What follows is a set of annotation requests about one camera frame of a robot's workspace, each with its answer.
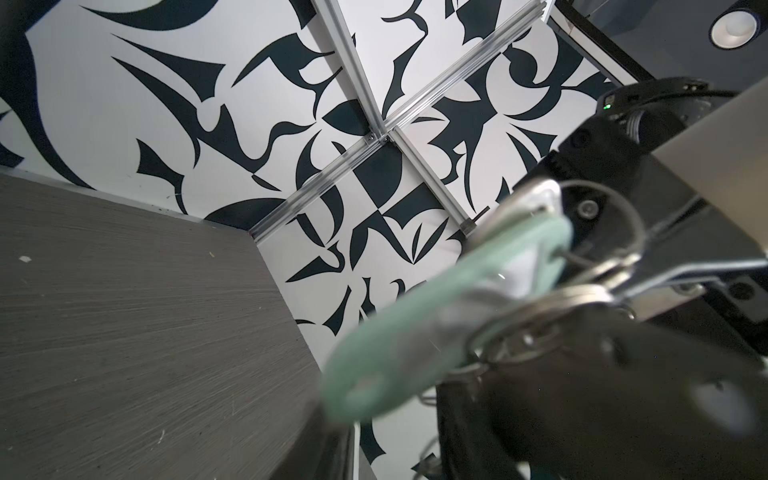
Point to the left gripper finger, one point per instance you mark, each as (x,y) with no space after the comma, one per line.
(610,398)

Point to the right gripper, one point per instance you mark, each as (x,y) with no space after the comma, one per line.
(690,241)

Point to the pale green key tag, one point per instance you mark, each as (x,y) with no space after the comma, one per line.
(413,343)

